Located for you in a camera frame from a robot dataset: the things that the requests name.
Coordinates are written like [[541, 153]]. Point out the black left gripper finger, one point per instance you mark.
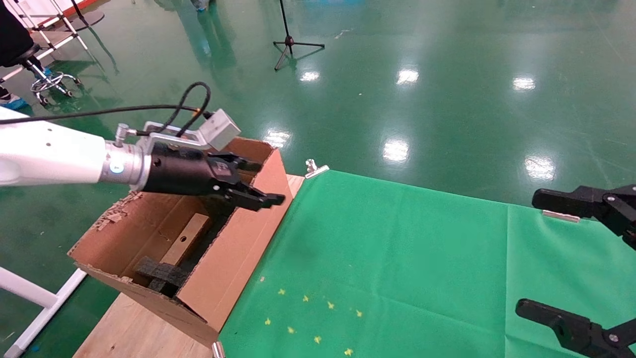
[[253, 200], [243, 165]]

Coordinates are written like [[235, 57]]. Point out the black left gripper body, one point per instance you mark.
[[184, 171]]

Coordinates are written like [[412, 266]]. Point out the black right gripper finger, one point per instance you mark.
[[576, 333], [611, 209]]

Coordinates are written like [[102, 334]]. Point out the small cardboard box with hole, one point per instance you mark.
[[186, 238]]

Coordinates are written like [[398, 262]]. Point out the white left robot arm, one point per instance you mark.
[[49, 154]]

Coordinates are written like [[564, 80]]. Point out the large open cardboard carton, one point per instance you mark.
[[238, 258]]

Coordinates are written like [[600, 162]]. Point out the black foam block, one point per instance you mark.
[[161, 273]]

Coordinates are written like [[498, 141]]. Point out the black tripod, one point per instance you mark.
[[289, 42]]

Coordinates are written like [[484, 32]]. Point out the rolling stool base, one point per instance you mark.
[[52, 82]]

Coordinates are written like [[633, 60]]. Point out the green table cloth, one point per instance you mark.
[[422, 273]]

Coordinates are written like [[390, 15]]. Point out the black curved floor stand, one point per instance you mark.
[[92, 20]]

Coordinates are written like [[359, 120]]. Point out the person in black clothes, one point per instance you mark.
[[12, 35]]

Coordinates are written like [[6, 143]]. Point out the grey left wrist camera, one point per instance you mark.
[[221, 130]]

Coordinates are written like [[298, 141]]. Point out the white table frame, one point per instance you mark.
[[30, 293]]

